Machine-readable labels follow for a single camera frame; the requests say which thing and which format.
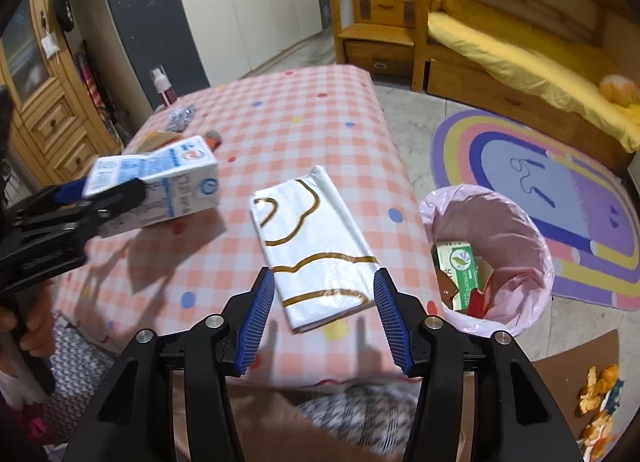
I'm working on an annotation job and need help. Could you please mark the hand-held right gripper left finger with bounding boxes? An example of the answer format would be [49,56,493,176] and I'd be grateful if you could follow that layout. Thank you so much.
[72,267,277,462]

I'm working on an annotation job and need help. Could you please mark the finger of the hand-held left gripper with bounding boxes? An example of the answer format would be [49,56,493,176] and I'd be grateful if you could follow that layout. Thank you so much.
[10,181,87,223]
[30,177,147,255]

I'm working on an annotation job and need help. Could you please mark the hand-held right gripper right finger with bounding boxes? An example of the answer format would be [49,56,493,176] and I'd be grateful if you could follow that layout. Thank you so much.
[372,268,583,462]

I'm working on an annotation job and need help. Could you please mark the blue white milk carton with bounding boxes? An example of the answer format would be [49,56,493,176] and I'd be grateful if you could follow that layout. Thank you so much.
[82,136,221,239]

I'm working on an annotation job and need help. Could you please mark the clear snack bag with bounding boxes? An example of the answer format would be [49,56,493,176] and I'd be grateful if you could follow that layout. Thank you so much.
[135,129,181,150]

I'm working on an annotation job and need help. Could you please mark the green paper box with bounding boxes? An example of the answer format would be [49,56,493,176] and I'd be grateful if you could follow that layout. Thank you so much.
[436,241,482,313]

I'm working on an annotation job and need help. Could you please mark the white gold-lined tissue pack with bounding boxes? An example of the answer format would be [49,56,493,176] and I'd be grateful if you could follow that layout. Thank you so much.
[249,165,379,333]

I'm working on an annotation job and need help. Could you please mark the trash bin with pink bag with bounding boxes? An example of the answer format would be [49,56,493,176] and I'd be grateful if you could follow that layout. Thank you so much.
[419,184,556,340]

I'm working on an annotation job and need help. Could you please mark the person's left hand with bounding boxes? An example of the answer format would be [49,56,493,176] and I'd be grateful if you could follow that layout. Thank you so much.
[0,287,56,358]

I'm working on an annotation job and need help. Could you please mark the wooden glass-door cabinet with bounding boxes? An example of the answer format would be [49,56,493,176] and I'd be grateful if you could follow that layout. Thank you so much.
[0,0,123,187]

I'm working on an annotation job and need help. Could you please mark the red wrapper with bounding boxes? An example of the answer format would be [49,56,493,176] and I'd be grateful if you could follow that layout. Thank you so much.
[452,287,496,315]

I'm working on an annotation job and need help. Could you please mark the brown paper bag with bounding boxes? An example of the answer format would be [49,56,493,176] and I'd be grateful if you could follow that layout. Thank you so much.
[170,377,473,462]

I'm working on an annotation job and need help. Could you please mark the silver blister pack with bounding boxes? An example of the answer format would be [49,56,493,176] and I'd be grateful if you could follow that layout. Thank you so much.
[167,104,197,131]

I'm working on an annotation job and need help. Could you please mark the striped fabric bundle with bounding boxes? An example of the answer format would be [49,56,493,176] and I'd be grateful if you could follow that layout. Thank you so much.
[75,39,126,143]

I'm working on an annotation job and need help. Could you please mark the small spray bottle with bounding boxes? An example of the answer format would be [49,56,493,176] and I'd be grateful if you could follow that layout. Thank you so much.
[150,66,177,107]

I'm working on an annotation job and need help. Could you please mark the brown cardboard sheet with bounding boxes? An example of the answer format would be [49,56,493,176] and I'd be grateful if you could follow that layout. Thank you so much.
[530,329,623,462]

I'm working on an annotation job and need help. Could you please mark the black hanging bag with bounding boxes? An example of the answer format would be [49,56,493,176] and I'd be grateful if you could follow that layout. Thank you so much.
[52,0,76,33]

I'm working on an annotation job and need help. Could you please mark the pink checkered tablecloth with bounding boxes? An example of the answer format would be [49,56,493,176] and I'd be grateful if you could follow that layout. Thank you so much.
[52,66,441,388]

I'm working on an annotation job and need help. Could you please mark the pile of orange peels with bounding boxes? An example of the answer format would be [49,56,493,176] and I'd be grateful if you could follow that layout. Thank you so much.
[577,364,621,460]

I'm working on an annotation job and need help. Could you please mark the rainbow rug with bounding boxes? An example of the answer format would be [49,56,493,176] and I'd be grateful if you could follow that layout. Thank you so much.
[431,109,640,313]

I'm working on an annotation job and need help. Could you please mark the grey and white wardrobe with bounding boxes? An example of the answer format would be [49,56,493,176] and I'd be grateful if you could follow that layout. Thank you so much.
[97,0,333,92]

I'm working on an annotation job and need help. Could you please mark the wooden bunk bed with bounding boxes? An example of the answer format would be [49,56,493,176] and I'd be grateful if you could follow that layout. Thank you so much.
[412,0,640,167]

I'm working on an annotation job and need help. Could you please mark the yellow bed sheet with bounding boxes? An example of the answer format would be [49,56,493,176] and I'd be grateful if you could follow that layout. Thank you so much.
[427,0,640,153]

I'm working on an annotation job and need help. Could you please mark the wooden stair drawers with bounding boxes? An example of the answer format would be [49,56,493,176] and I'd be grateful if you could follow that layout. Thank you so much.
[325,0,431,80]

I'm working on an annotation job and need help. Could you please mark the orange plush toy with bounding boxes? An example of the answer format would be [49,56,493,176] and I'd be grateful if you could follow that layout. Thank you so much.
[599,74,633,105]

